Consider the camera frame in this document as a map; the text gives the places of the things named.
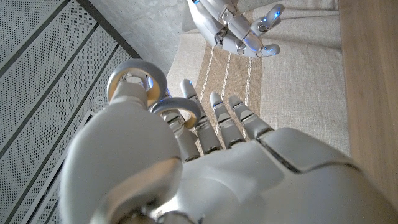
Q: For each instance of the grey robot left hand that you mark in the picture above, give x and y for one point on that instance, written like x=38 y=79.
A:
x=233 y=186

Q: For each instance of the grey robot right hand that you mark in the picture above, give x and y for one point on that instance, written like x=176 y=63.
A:
x=230 y=28

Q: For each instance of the beige striped curtain backdrop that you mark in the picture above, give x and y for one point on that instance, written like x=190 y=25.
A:
x=295 y=87

